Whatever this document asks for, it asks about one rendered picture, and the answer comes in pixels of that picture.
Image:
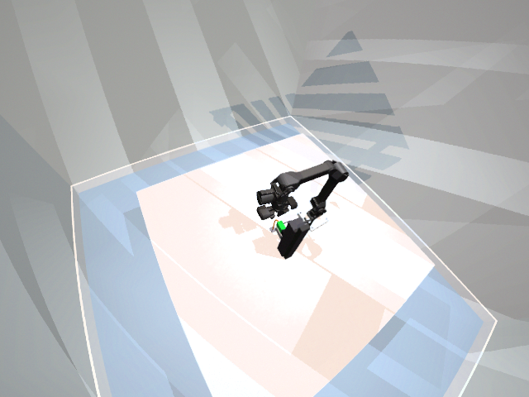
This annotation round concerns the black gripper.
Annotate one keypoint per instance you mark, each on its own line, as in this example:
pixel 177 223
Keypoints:
pixel 280 208

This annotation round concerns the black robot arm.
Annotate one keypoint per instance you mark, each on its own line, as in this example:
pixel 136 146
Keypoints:
pixel 291 180

